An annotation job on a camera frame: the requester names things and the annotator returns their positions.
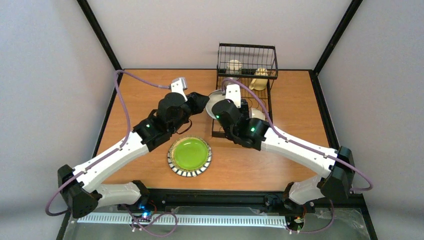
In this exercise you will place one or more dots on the white bowl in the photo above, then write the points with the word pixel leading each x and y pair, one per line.
pixel 256 113
pixel 214 97

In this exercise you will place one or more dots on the tall patterned ceramic cup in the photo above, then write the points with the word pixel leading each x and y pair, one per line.
pixel 234 67

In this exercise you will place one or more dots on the yellow ceramic mug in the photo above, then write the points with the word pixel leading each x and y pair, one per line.
pixel 259 84

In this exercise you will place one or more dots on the black wire dish rack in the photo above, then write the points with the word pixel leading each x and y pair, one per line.
pixel 253 57

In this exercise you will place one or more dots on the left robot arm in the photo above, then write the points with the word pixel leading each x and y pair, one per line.
pixel 82 188

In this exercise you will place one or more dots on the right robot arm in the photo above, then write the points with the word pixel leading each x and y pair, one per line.
pixel 333 179

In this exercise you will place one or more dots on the green plate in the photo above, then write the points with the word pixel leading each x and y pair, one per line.
pixel 190 153

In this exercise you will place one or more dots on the striped plate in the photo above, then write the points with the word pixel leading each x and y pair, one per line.
pixel 184 173

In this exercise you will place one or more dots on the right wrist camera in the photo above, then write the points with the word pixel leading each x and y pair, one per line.
pixel 233 93

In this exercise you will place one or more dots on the white cable duct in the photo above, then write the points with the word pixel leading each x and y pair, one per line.
pixel 191 220

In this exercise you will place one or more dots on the black enclosure frame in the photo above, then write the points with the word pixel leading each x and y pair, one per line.
pixel 238 198

